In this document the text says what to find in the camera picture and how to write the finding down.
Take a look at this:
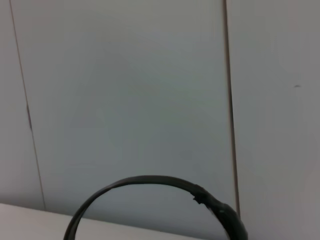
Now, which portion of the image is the black round teapot with handle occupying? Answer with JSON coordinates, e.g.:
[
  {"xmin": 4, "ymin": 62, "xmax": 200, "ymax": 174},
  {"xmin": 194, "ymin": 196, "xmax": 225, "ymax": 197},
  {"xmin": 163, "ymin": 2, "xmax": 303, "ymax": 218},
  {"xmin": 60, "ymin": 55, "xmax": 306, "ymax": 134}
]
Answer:
[{"xmin": 63, "ymin": 175, "xmax": 249, "ymax": 240}]

